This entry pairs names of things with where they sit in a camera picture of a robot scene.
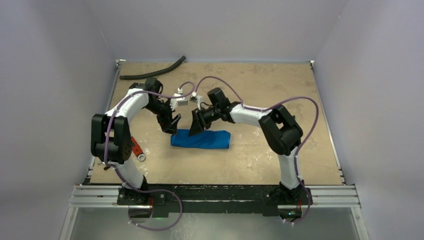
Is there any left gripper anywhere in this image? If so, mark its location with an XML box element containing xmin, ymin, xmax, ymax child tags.
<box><xmin>144</xmin><ymin>97</ymin><xmax>181</xmax><ymax>135</ymax></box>

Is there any blue cloth napkin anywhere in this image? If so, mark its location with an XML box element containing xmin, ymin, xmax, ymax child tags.
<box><xmin>170</xmin><ymin>129</ymin><xmax>231</xmax><ymax>150</ymax></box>

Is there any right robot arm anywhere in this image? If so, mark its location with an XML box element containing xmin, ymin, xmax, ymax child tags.
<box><xmin>188</xmin><ymin>87</ymin><xmax>303</xmax><ymax>204</ymax></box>

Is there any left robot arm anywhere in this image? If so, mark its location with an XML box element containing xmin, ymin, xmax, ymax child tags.
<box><xmin>90</xmin><ymin>78</ymin><xmax>183</xmax><ymax>205</ymax></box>

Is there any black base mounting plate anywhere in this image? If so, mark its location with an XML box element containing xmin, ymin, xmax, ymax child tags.
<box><xmin>117</xmin><ymin>183</ymin><xmax>313</xmax><ymax>219</ymax></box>

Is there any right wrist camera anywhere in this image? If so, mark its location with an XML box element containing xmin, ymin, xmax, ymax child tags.
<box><xmin>189</xmin><ymin>91</ymin><xmax>204</xmax><ymax>110</ymax></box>

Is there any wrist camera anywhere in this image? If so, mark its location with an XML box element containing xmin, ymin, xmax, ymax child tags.
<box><xmin>170</xmin><ymin>88</ymin><xmax>188</xmax><ymax>111</ymax></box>
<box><xmin>189</xmin><ymin>91</ymin><xmax>204</xmax><ymax>110</ymax></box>

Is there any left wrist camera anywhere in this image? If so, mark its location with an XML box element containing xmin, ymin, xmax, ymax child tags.
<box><xmin>170</xmin><ymin>88</ymin><xmax>188</xmax><ymax>111</ymax></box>

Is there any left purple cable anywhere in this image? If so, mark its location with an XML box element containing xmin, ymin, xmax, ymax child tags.
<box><xmin>103</xmin><ymin>81</ymin><xmax>196</xmax><ymax>232</ymax></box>

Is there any red handled wrench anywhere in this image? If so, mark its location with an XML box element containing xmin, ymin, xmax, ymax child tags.
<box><xmin>131</xmin><ymin>136</ymin><xmax>146</xmax><ymax>162</ymax></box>

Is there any black foam hose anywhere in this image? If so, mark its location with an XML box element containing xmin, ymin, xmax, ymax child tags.
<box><xmin>119</xmin><ymin>55</ymin><xmax>187</xmax><ymax>81</ymax></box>

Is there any aluminium frame rail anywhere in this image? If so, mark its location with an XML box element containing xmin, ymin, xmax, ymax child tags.
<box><xmin>69</xmin><ymin>184</ymin><xmax>361</xmax><ymax>209</ymax></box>

